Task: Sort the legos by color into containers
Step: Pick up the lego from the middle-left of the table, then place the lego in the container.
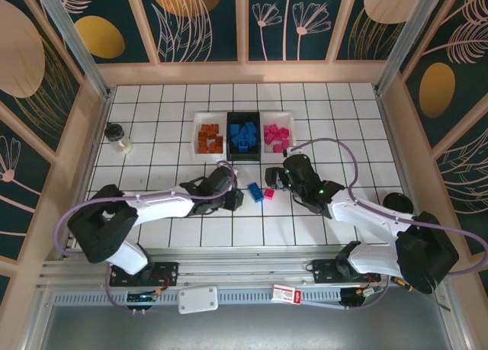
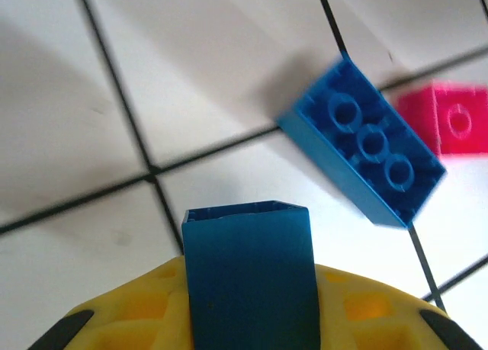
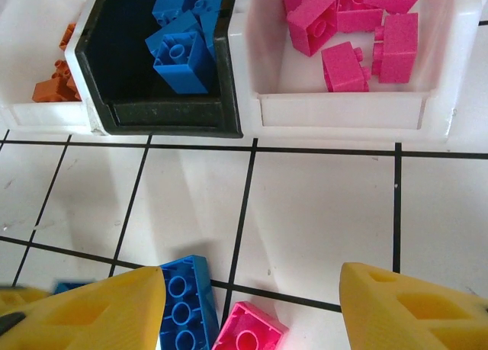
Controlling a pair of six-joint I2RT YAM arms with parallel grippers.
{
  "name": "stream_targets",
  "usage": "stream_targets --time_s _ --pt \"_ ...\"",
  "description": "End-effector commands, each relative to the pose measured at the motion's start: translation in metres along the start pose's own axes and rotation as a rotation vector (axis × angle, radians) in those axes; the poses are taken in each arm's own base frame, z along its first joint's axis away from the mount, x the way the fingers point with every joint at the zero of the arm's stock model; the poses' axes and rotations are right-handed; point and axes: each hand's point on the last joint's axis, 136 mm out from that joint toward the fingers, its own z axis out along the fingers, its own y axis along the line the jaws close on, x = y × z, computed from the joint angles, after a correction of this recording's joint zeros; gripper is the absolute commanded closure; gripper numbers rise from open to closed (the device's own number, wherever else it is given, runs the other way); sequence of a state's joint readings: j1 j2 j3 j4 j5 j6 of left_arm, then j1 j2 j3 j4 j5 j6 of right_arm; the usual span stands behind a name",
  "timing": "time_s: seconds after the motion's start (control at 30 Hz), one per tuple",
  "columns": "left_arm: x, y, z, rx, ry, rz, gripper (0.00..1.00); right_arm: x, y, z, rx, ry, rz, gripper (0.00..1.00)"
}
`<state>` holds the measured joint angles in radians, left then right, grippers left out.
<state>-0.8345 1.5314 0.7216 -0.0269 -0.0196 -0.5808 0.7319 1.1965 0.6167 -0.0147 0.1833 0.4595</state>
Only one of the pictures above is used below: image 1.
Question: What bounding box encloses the clear jar with black cap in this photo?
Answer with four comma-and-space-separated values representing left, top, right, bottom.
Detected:
104, 123, 133, 155

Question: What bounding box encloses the aluminium side rail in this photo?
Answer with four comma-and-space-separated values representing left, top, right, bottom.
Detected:
60, 92, 115, 259
375, 92, 454, 286

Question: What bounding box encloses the black round cap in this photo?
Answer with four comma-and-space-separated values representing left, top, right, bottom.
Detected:
382, 192, 414, 214

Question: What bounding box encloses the yellow black screwdriver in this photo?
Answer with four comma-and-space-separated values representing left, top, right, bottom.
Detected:
388, 276, 453, 313

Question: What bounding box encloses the aluminium frame post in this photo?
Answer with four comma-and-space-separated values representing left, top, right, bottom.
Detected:
374, 0, 453, 96
30, 0, 114, 101

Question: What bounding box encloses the black plastic bin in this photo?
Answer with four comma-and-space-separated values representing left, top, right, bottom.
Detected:
226, 111, 263, 162

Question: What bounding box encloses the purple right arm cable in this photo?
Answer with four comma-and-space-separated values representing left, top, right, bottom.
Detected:
285, 136, 488, 313

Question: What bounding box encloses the grey slotted cable duct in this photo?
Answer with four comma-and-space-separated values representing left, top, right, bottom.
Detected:
53, 287, 344, 310

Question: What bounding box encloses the white plastic plate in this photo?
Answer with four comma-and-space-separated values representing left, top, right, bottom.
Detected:
178, 285, 220, 315

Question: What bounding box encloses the white plastic tray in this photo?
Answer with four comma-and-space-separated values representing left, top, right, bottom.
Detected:
192, 111, 229, 161
261, 111, 297, 156

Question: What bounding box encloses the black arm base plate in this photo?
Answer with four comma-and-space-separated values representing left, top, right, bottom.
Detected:
312, 258, 382, 286
110, 262, 180, 288

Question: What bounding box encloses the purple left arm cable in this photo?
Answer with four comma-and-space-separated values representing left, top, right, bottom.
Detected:
54, 159, 239, 313

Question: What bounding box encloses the small electronics board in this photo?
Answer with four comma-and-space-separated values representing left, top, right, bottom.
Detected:
125, 291, 161, 305
356, 284, 387, 302

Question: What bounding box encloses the grey metal panel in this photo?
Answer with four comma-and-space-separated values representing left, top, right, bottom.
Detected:
37, 306, 464, 350

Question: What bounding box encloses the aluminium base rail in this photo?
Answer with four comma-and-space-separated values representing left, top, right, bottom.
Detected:
41, 246, 453, 290

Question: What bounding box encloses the red white card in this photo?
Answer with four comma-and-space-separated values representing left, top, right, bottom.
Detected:
271, 284, 303, 303

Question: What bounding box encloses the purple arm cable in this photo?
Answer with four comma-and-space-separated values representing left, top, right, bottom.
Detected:
54, 159, 239, 313
285, 136, 488, 313

